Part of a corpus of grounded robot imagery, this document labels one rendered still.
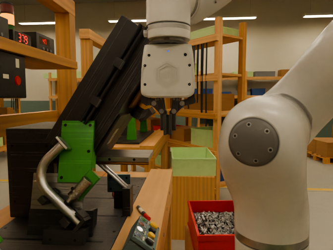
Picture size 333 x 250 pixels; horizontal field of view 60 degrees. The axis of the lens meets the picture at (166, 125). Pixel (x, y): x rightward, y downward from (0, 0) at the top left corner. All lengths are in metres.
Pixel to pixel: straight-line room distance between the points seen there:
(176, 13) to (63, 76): 1.38
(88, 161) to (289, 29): 9.98
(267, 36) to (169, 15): 9.94
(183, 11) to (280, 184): 0.33
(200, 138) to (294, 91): 3.32
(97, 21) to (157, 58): 10.31
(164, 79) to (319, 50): 0.25
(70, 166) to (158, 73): 0.58
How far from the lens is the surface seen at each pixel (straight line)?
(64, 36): 1.89
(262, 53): 10.33
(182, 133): 4.16
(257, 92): 9.65
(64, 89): 1.86
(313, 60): 0.48
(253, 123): 0.39
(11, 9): 1.41
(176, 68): 0.54
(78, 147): 1.03
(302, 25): 10.82
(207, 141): 3.72
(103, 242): 1.00
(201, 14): 0.64
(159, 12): 0.55
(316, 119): 0.53
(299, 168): 0.41
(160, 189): 1.47
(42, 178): 1.03
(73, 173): 1.03
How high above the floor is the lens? 1.35
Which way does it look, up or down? 5 degrees down
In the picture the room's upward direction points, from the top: straight up
